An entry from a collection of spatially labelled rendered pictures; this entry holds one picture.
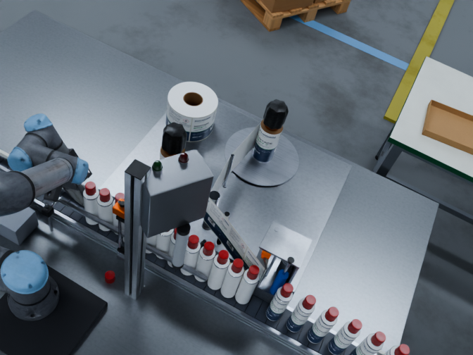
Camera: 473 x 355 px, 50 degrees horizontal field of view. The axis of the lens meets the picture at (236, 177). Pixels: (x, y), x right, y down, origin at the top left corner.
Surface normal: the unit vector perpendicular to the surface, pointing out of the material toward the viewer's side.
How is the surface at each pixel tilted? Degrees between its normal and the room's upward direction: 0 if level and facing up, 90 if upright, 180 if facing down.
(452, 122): 0
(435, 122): 0
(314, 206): 0
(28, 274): 10
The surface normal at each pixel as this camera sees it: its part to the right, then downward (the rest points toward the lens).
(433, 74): 0.17, -0.60
